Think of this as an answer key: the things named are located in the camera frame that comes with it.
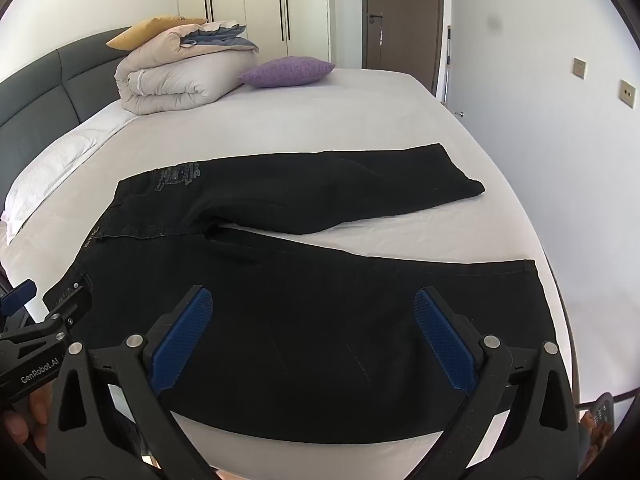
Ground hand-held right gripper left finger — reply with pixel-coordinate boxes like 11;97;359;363
47;285;221;480

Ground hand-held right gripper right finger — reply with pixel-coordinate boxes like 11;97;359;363
412;286;583;480

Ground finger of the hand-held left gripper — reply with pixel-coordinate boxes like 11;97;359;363
42;272;94;341
0;280;37;317

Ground black pants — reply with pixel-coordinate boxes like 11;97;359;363
42;143;561;446

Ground person's left hand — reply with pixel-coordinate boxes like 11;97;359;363
0;389;57;461

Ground white pillow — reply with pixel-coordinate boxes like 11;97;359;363
0;127;121;241

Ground grey dotted object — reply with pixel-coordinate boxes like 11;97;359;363
580;392;617;456

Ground grey padded headboard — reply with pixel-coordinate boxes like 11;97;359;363
0;27;133;206

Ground folded beige duvet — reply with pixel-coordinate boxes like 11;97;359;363
114;20;261;117

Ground white bed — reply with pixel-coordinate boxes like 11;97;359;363
0;67;581;480

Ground yellow pillow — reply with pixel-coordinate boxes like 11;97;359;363
106;16;208;52

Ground purple pillow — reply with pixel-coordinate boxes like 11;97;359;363
237;56;335;89

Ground folded blue cloth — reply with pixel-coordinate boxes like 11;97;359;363
180;25;260;56

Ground brown door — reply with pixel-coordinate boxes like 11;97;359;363
361;0;445;96

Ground white wardrobe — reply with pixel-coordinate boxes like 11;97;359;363
175;0;332;68

